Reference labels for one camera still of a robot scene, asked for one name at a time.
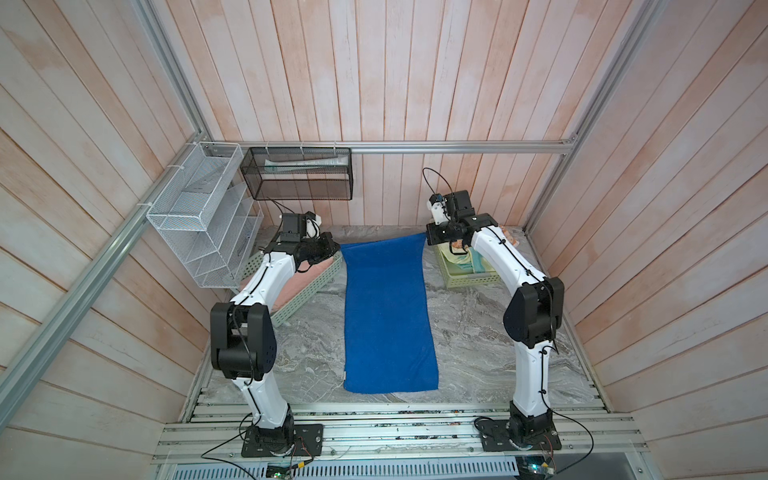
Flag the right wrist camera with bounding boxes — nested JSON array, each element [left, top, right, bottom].
[[428, 193, 450, 225]]

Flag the black wire mesh basket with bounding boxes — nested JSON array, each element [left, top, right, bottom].
[[240, 146, 354, 201]]

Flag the pink towel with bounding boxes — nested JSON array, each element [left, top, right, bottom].
[[231, 253, 342, 314]]

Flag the yellow-green plastic basket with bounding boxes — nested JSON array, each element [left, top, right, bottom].
[[433, 245, 501, 288]]

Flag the mint green plastic basket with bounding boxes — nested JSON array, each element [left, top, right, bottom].
[[231, 252, 343, 326]]

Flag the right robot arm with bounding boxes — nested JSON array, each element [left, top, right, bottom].
[[426, 190, 565, 450]]

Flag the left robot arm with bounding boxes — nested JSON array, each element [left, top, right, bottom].
[[210, 212, 340, 456]]

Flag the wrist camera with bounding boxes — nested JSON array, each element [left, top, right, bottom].
[[304, 211, 322, 238], [428, 193, 450, 225]]

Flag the blue towel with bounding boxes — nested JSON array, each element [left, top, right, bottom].
[[341, 233, 439, 394]]

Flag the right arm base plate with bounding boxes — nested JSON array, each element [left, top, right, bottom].
[[473, 416, 562, 452]]

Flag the light green yellow towel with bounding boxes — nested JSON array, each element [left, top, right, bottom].
[[437, 243, 495, 276]]

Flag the orange patterned towel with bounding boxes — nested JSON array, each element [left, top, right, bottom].
[[449, 226, 519, 254]]

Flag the aluminium rail frame front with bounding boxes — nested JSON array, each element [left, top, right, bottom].
[[149, 402, 661, 479]]

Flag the white wire mesh shelf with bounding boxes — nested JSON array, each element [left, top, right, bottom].
[[147, 142, 264, 290]]

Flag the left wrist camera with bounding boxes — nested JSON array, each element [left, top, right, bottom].
[[304, 211, 322, 238]]

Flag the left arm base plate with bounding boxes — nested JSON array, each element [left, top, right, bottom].
[[241, 423, 324, 458]]

